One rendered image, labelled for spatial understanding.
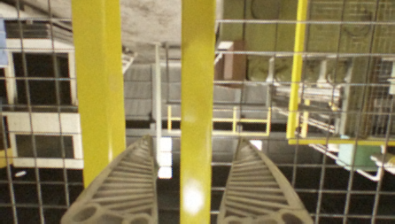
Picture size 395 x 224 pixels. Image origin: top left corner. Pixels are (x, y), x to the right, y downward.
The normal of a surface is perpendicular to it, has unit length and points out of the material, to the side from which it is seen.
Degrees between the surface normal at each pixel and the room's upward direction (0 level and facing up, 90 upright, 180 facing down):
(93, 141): 90
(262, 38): 90
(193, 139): 90
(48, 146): 90
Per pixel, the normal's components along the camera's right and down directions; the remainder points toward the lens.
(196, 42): -0.02, 0.11
